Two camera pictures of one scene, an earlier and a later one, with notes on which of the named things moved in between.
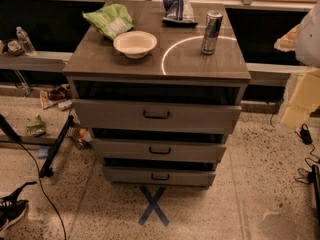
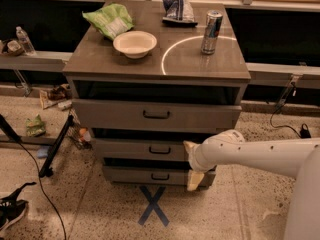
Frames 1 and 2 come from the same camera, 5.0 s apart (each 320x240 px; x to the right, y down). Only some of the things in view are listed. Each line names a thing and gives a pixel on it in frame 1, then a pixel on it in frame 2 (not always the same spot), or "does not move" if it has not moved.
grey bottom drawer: [158, 177] does not move
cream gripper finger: [288, 42] to [205, 155]
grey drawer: [161, 150] does not move
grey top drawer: [156, 116] does not move
